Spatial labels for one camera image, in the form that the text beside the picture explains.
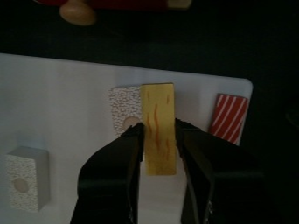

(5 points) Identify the tan wooden egg-shaped knob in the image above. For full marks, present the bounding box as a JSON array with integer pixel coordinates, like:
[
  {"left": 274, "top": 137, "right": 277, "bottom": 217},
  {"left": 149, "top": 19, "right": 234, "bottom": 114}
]
[{"left": 58, "top": 0, "right": 98, "bottom": 27}]

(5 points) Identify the beige wooden block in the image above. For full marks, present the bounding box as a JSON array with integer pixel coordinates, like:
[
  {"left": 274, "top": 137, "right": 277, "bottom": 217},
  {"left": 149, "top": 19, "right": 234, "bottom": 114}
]
[{"left": 166, "top": 0, "right": 193, "bottom": 11}]

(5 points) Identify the yellow wooden egg piece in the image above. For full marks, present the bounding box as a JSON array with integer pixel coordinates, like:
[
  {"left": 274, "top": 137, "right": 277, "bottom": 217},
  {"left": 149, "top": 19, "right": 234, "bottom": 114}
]
[{"left": 138, "top": 82, "right": 177, "bottom": 176}]

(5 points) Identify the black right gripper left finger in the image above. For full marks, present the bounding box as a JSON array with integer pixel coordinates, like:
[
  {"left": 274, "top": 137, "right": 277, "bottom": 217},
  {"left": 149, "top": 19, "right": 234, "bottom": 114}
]
[{"left": 69, "top": 122, "right": 145, "bottom": 224}]

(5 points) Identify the white speckled rice block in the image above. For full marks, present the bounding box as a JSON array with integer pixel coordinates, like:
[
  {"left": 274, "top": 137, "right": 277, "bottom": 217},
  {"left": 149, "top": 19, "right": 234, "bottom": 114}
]
[
  {"left": 3, "top": 146, "right": 52, "bottom": 213},
  {"left": 106, "top": 85, "right": 144, "bottom": 137}
]

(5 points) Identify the red white striped fish piece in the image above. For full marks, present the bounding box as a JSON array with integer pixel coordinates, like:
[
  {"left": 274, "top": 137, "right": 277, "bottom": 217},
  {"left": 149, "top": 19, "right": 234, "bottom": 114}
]
[{"left": 208, "top": 93, "right": 249, "bottom": 145}]

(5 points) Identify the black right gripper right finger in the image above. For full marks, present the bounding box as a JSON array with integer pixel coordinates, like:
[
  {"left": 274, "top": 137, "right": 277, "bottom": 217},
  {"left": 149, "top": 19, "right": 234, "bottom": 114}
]
[{"left": 173, "top": 117, "right": 286, "bottom": 224}]

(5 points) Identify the red wooden toy box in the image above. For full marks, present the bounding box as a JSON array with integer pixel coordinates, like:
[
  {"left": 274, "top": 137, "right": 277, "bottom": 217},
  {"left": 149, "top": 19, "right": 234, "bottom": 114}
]
[{"left": 33, "top": 0, "right": 173, "bottom": 12}]

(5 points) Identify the white cutting board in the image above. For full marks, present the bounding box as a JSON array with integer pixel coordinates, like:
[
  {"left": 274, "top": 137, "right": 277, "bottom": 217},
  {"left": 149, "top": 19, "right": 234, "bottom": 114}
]
[{"left": 0, "top": 52, "right": 254, "bottom": 224}]

